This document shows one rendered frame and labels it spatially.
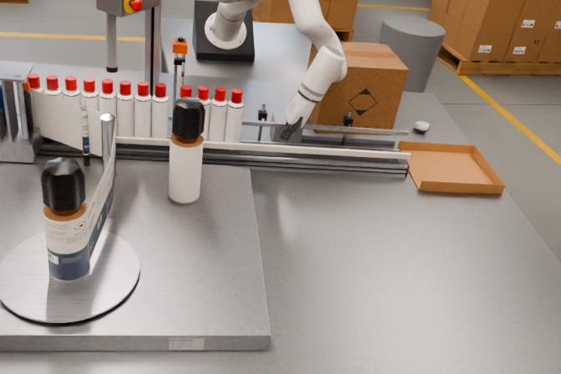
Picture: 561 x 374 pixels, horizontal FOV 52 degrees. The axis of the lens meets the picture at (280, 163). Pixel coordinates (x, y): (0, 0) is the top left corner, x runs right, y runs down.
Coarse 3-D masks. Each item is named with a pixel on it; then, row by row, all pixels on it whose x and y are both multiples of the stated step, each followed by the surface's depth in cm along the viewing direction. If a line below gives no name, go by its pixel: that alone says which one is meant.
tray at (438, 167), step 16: (400, 144) 212; (416, 144) 213; (432, 144) 214; (448, 144) 214; (464, 144) 215; (416, 160) 208; (432, 160) 209; (448, 160) 211; (464, 160) 213; (480, 160) 211; (416, 176) 198; (432, 176) 200; (448, 176) 201; (464, 176) 203; (480, 176) 204; (496, 176) 200; (464, 192) 194; (480, 192) 195; (496, 192) 196
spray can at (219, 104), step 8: (216, 88) 178; (224, 88) 178; (216, 96) 178; (224, 96) 178; (216, 104) 178; (224, 104) 179; (216, 112) 179; (224, 112) 180; (216, 120) 181; (224, 120) 182; (216, 128) 182; (224, 128) 184; (216, 136) 184; (224, 136) 186
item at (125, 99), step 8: (120, 88) 173; (128, 88) 173; (120, 96) 173; (128, 96) 174; (120, 104) 174; (128, 104) 174; (120, 112) 175; (128, 112) 176; (120, 120) 177; (128, 120) 177; (120, 128) 178; (128, 128) 179; (128, 136) 180; (128, 144) 182
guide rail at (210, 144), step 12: (156, 144) 181; (168, 144) 181; (204, 144) 183; (216, 144) 184; (228, 144) 184; (240, 144) 185; (252, 144) 186; (264, 144) 187; (360, 156) 192; (372, 156) 193; (384, 156) 193; (396, 156) 194; (408, 156) 195
